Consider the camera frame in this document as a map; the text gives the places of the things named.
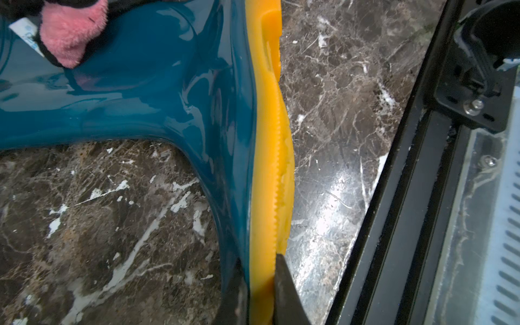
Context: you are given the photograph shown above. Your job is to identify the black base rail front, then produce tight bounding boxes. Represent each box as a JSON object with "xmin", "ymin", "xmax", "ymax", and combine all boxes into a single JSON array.
[{"xmin": 324, "ymin": 0, "xmax": 520, "ymax": 325}]

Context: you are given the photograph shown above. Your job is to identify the pink cloth black trim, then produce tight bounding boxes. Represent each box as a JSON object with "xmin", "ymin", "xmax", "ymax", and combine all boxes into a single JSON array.
[{"xmin": 1, "ymin": 0, "xmax": 149, "ymax": 69}]

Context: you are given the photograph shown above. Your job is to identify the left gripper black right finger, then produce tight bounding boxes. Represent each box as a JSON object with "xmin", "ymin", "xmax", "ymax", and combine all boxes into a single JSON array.
[{"xmin": 273, "ymin": 254, "xmax": 311, "ymax": 325}]

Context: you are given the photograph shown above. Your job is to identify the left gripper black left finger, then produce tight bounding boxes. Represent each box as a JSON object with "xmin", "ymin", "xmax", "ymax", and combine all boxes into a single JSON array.
[{"xmin": 211, "ymin": 259, "xmax": 249, "ymax": 325}]

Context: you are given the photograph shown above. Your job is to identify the teal rubber boot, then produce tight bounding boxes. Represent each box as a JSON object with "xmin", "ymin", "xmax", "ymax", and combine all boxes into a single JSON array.
[{"xmin": 0, "ymin": 0, "xmax": 297, "ymax": 325}]

